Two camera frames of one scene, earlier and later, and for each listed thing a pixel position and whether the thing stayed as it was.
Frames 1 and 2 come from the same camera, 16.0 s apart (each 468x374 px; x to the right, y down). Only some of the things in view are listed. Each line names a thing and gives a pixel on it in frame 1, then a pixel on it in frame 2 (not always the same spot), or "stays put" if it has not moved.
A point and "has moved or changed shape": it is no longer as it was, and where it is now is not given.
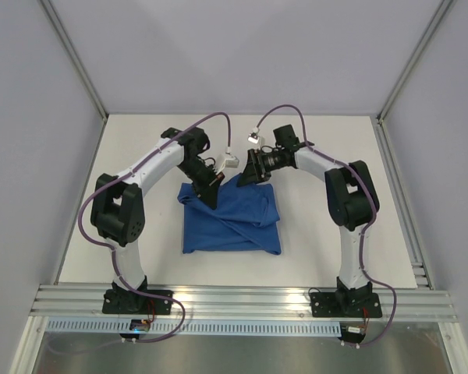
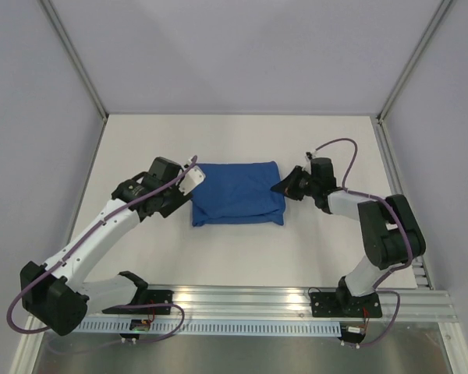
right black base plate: (345, 305) stays put
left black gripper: (207, 192) -> (179, 200)
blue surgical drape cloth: (246, 218) has moved or changed shape
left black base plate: (123, 301) stays put
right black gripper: (253, 165) -> (296, 185)
